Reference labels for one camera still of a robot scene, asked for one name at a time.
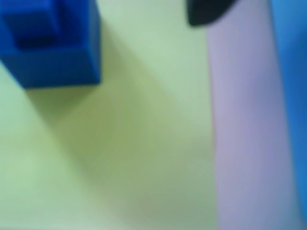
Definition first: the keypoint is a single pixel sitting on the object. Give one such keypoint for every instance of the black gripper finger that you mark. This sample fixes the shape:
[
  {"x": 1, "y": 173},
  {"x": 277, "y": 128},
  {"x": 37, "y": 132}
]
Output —
[{"x": 206, "y": 12}]

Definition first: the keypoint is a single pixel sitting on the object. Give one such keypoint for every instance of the small blue cube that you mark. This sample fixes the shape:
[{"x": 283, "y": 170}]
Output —
[{"x": 60, "y": 69}]

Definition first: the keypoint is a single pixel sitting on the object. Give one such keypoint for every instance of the tiny blue cube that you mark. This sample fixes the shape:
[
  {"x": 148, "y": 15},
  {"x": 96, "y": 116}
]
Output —
[{"x": 28, "y": 19}]

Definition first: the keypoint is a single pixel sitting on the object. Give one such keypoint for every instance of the blue paper square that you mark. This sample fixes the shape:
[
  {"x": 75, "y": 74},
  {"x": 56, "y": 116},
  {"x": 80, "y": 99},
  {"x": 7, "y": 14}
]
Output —
[{"x": 295, "y": 72}]

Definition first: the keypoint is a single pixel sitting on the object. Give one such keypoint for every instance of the green paper square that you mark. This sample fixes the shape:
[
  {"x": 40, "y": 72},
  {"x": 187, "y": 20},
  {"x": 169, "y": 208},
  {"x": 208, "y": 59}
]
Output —
[{"x": 120, "y": 143}]

